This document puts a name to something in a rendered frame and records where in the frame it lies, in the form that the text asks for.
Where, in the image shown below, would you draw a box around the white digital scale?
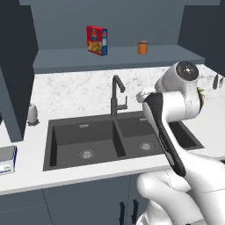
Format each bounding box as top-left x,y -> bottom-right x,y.
0,145 -> 18,177

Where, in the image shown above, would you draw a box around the grey base cupboard drawers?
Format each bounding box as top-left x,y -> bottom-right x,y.
0,188 -> 49,225

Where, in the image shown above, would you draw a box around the dark grey cabinet door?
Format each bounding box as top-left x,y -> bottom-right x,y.
0,0 -> 40,143
178,0 -> 225,77

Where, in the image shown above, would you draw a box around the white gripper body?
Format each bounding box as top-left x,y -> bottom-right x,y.
135,87 -> 158,104

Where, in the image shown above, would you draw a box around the grey base cupboard door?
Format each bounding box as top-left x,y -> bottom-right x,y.
42,175 -> 132,225
128,172 -> 155,225

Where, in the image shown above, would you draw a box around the dark grey double sink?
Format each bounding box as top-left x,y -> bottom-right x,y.
42,110 -> 206,172

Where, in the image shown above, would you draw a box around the black cupboard handle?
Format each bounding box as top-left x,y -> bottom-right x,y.
131,199 -> 140,225
119,200 -> 127,225

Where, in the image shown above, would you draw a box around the dark grey sink tap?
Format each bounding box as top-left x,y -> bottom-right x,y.
110,75 -> 129,119

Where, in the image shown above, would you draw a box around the green potted plant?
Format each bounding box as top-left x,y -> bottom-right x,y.
197,85 -> 207,114

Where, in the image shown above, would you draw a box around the red cereal box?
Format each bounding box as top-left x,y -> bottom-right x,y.
86,25 -> 109,57

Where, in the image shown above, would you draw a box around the orange jam jar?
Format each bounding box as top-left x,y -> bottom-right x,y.
137,40 -> 149,55

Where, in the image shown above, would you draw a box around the dark grey wall cabinet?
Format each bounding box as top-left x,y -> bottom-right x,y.
18,0 -> 221,75

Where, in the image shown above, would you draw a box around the grey soap dispenser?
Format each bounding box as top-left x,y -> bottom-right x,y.
26,103 -> 40,127

